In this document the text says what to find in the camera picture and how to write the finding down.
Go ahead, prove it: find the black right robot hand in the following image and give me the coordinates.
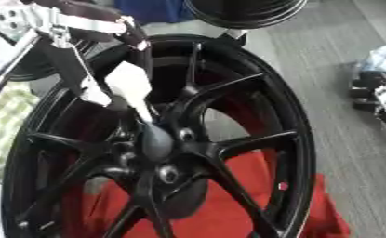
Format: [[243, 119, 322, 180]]
[[349, 70, 386, 147]]

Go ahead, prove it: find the black spoked wheel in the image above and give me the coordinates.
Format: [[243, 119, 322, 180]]
[[0, 33, 318, 238]]

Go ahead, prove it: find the black round object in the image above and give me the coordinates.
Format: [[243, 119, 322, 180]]
[[160, 178, 212, 219]]

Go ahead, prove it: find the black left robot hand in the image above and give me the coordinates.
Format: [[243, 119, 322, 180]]
[[21, 0, 177, 164]]

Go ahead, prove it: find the white pin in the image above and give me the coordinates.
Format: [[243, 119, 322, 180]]
[[78, 76, 114, 108], [102, 60, 155, 124]]

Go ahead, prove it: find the black round tyre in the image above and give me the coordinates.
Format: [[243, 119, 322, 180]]
[[182, 0, 310, 30]]

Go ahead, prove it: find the blue fabric object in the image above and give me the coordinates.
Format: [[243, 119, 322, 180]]
[[113, 0, 196, 25]]

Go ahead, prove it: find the silver wheel stand bracket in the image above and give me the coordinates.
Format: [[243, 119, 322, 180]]
[[217, 28, 251, 47]]

